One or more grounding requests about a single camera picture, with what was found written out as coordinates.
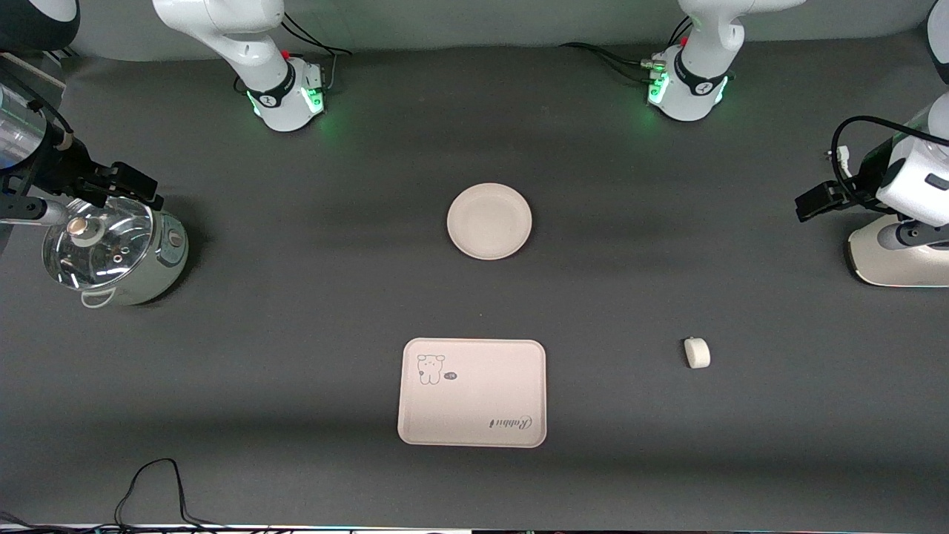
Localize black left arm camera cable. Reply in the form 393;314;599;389
830;115;949;205

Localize cream toaster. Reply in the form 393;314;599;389
847;211;949;288

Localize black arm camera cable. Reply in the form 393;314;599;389
0;68;73;136
830;115;949;205

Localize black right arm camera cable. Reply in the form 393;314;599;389
0;68;73;136

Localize thin black table cable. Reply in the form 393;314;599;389
115;458;223;531

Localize cream rabbit print tray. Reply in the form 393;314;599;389
397;338;548;449

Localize round cream plate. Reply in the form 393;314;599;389
446;182;533;261

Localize black left arm base cables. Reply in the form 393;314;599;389
560;15;694;86

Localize steel pot with glass lid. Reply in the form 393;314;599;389
42;197;190;309

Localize grey metal frame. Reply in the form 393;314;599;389
0;50;67;93

